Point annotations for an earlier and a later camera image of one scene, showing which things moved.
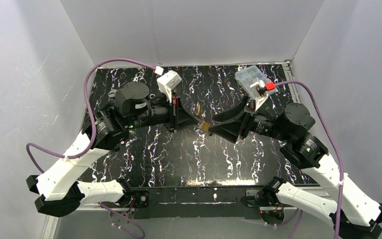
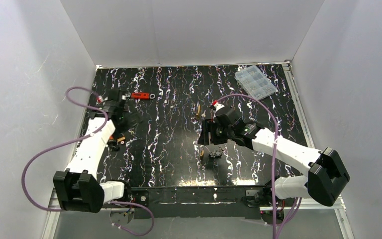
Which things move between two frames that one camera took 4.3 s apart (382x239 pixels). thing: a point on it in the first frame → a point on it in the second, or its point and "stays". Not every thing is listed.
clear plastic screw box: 250,75 stays
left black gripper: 176,114 → 120,101
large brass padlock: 198,108 stays
